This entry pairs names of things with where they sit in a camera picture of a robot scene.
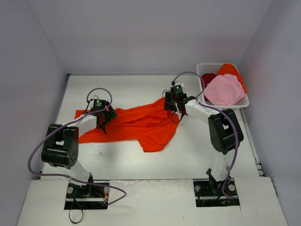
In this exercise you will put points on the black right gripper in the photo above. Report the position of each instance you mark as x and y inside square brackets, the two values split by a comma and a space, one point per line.
[169, 103]

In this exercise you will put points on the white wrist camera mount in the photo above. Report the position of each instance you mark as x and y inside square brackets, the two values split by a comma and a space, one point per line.
[91, 99]
[177, 83]

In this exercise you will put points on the pink t shirt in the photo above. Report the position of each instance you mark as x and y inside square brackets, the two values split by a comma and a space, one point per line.
[224, 90]

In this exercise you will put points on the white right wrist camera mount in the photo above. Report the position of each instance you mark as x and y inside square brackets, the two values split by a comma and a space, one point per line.
[177, 83]

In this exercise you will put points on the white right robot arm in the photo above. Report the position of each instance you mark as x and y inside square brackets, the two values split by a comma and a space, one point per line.
[224, 131]

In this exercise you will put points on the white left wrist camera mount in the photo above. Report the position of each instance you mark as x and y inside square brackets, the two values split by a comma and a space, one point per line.
[91, 99]

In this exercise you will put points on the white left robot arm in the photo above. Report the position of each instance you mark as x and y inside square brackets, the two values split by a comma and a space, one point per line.
[61, 149]

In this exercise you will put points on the dark red t shirt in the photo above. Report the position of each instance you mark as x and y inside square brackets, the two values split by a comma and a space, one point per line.
[206, 79]

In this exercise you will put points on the orange t shirt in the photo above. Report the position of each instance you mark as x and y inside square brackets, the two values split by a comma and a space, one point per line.
[151, 125]
[231, 69]

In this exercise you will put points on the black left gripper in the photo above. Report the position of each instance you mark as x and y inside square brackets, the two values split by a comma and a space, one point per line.
[106, 117]

